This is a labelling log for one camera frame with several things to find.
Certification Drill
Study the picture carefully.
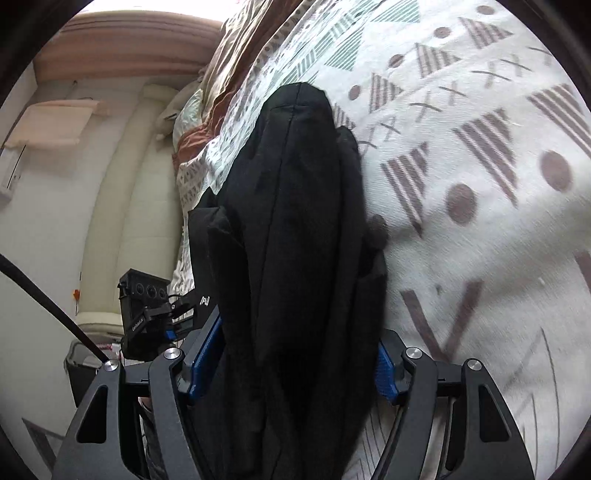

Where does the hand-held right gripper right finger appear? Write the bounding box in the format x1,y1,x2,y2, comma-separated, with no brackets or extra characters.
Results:
369,330,536,480

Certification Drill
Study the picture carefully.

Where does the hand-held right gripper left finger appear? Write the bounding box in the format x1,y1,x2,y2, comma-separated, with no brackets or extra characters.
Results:
53,318,225,480

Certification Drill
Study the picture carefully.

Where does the black garment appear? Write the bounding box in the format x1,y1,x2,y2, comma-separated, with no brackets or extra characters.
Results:
187,82,389,480

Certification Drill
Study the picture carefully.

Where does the dark bin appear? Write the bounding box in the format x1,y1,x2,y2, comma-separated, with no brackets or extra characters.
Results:
65,342,105,409

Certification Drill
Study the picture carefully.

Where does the dark pole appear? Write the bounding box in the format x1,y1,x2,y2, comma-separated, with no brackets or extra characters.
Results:
0,254,109,364

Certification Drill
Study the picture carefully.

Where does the cream padded headboard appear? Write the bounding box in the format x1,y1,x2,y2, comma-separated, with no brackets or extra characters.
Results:
76,83,204,334

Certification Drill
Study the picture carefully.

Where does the patterned white bedsheet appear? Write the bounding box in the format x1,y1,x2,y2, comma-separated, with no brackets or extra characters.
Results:
175,0,591,480

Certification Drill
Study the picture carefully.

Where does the beige pillow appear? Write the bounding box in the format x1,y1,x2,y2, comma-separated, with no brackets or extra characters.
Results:
154,88,204,140

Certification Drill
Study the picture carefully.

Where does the brown beige duvet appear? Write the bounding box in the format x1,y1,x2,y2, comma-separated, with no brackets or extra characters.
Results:
172,0,296,172

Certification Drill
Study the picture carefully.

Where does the pink curtain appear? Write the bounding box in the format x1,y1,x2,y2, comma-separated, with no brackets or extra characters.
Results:
33,10,227,86

